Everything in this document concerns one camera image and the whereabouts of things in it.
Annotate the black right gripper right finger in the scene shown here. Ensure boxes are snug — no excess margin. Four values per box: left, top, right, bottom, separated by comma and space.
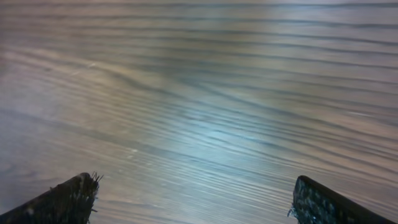
287, 175, 396, 224

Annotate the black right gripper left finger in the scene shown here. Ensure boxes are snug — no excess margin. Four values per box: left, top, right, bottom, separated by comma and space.
1, 172, 102, 224

